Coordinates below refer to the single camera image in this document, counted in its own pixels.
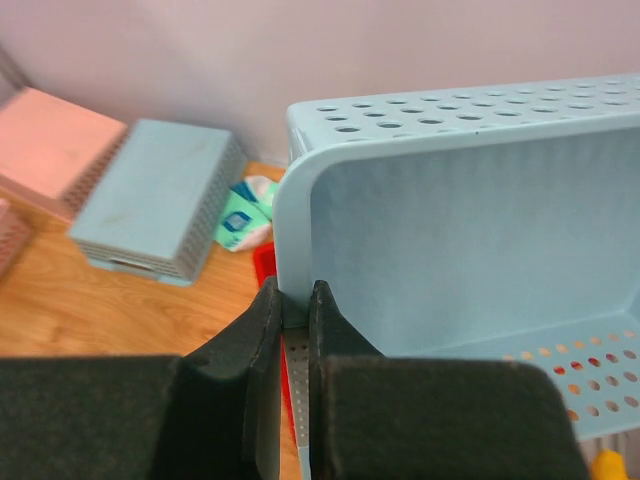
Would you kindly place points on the light blue upturned basket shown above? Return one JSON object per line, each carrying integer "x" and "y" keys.
{"x": 154, "y": 211}

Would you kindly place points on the red plastic tray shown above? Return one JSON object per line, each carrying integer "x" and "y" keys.
{"x": 265, "y": 266}

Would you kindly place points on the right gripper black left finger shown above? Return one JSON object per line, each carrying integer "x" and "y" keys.
{"x": 212, "y": 414}

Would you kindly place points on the yellow cloth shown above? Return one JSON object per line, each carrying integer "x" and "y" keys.
{"x": 608, "y": 465}

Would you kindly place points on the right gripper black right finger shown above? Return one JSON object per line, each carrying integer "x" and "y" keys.
{"x": 375, "y": 417}

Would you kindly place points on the blue perforated basket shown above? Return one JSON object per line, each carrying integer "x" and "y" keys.
{"x": 494, "y": 222}

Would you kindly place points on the pink perforated basket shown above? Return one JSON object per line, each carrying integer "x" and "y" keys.
{"x": 54, "y": 152}

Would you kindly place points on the teal and white sock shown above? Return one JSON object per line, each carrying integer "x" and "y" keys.
{"x": 246, "y": 220}

